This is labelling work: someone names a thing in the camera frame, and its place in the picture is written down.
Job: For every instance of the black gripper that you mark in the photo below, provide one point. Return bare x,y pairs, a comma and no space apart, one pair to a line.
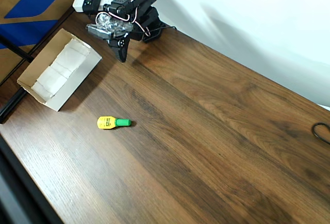
119,46

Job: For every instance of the black metal bar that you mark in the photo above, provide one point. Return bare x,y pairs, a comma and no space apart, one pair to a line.
15,49

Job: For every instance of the white paper lining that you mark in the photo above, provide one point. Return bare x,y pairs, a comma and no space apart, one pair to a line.
62,67

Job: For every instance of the yellow bottle with green cap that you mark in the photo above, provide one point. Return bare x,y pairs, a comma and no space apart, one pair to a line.
108,122

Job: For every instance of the cardboard box with blue print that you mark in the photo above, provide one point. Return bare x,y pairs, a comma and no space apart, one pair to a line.
28,0

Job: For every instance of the black table frame rail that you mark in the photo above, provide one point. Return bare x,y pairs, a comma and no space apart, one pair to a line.
11,105

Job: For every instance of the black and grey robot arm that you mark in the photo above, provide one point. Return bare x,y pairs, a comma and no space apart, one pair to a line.
140,5

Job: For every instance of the black power adapter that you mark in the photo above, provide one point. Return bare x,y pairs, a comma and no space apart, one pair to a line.
91,0

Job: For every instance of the white cardboard box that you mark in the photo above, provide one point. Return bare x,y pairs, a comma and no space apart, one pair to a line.
77,77

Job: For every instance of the plastic-wrapped camera module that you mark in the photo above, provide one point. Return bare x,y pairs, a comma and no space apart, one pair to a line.
105,27

